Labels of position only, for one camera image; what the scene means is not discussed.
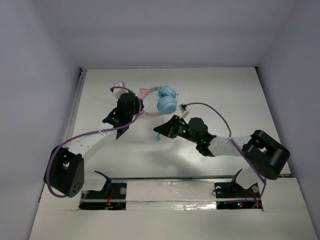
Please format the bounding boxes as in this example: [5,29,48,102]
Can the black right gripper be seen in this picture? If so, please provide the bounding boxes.
[153,115,200,144]

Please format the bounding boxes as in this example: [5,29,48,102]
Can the pink blue cat-ear headphones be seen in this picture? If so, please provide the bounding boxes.
[139,85,179,117]

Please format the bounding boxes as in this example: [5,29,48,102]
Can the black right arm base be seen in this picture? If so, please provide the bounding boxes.
[211,169,263,210]

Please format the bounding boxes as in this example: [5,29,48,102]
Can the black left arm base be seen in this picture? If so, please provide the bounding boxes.
[78,170,127,211]

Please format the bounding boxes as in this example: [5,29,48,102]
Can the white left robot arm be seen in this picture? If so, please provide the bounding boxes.
[44,92,144,198]

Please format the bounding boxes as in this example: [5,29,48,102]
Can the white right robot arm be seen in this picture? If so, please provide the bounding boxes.
[153,115,291,197]

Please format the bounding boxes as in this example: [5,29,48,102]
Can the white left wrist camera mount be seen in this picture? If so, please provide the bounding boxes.
[110,80,127,100]

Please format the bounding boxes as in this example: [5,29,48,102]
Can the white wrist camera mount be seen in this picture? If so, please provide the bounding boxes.
[178,103,190,119]
[110,80,127,100]

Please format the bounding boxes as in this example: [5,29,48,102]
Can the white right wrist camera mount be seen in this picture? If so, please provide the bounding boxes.
[178,103,190,119]

